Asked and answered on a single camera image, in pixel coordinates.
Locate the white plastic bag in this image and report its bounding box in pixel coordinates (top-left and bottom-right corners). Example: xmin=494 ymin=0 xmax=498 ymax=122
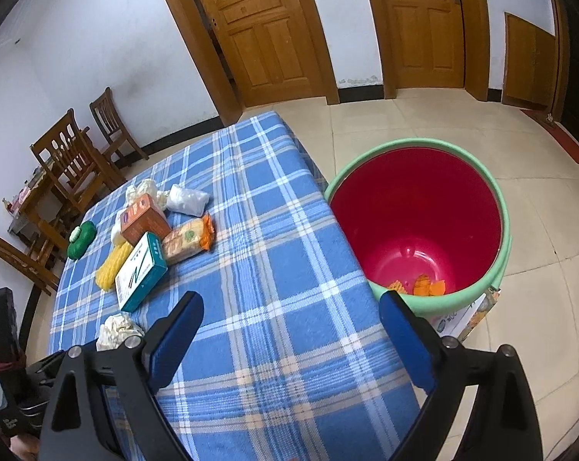
xmin=167 ymin=184 xmax=212 ymax=217

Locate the wooden door frame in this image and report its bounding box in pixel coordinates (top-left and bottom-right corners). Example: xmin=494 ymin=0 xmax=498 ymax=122
xmin=359 ymin=0 xmax=491 ymax=103
xmin=150 ymin=0 xmax=340 ymax=126

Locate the panelled wooden door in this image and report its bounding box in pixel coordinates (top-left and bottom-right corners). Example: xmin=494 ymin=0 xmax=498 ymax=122
xmin=184 ymin=0 xmax=325 ymax=107

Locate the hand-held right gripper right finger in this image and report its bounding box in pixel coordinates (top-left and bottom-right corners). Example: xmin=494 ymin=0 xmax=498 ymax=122
xmin=380 ymin=290 xmax=544 ymax=461

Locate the wooden door with metal handle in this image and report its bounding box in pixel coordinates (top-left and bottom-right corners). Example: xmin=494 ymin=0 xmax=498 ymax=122
xmin=373 ymin=0 xmax=465 ymax=90

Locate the teal and white box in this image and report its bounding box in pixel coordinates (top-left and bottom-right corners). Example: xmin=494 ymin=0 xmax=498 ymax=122
xmin=115 ymin=231 xmax=168 ymax=313

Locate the orange snack packet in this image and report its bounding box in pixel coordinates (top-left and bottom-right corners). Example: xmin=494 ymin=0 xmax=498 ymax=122
xmin=162 ymin=214 xmax=214 ymax=266

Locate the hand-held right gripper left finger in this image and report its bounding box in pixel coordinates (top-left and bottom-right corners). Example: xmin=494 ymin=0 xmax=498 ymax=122
xmin=38 ymin=290 xmax=204 ymax=461

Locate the printed cardboard box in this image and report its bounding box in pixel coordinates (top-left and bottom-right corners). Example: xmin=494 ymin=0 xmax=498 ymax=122
xmin=431 ymin=287 xmax=502 ymax=342

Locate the orange box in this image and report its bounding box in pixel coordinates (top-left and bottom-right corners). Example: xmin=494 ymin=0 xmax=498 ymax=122
xmin=119 ymin=193 xmax=171 ymax=247

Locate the red bin with green rim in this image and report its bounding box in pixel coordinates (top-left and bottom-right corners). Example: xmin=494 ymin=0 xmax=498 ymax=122
xmin=324 ymin=138 xmax=512 ymax=318

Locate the green clover-shaped toy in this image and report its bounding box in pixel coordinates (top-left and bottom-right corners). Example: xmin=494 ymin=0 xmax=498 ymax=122
xmin=67 ymin=220 xmax=97 ymax=261

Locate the blue plaid tablecloth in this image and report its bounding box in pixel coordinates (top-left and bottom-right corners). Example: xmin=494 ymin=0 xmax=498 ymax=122
xmin=46 ymin=110 xmax=431 ymax=461

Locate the wooden dining table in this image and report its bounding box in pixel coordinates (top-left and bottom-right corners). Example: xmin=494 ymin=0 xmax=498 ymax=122
xmin=3 ymin=166 xmax=81 ymax=270

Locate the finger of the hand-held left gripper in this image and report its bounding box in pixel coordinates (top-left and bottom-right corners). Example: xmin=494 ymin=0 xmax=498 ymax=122
xmin=27 ymin=350 xmax=70 ymax=381

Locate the wooden slat-back chair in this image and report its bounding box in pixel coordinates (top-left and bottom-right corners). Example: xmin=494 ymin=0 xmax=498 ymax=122
xmin=90 ymin=87 xmax=151 ymax=161
xmin=30 ymin=108 xmax=127 ymax=205

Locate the small wooden cabinet door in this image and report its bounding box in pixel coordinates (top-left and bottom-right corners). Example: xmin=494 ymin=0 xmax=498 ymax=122
xmin=503 ymin=12 xmax=559 ymax=109

